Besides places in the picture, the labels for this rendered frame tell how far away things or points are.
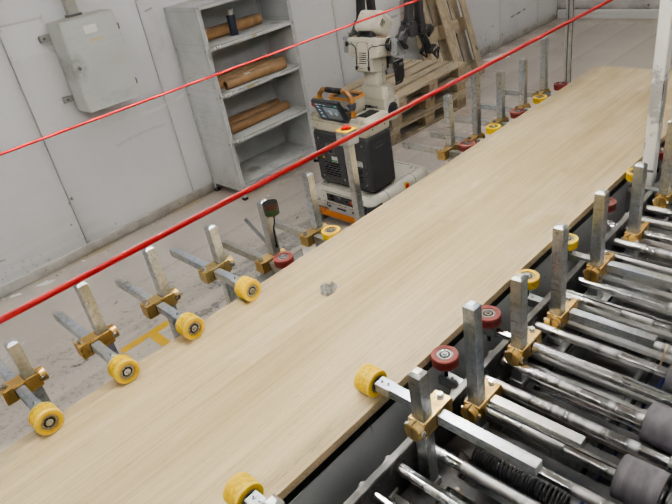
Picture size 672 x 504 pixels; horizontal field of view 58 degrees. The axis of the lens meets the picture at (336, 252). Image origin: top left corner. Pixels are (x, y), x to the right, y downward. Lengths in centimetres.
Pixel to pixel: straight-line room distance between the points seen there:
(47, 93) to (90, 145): 47
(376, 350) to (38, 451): 99
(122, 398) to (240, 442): 45
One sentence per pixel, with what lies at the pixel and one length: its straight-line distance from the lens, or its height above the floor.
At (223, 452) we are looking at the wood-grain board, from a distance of 167.
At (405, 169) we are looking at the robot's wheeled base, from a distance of 450.
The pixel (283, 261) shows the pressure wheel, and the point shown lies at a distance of 234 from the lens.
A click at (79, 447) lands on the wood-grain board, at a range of 188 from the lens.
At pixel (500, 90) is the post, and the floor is 100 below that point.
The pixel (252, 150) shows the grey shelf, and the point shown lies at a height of 19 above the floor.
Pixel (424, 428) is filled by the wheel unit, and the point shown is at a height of 96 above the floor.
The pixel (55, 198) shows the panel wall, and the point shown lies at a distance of 487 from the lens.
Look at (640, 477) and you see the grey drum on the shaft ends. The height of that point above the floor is 85.
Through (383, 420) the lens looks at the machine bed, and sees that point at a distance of 180.
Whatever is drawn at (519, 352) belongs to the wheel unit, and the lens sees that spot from 186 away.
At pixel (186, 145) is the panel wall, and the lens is 529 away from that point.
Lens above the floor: 209
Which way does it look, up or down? 30 degrees down
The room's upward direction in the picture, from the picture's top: 10 degrees counter-clockwise
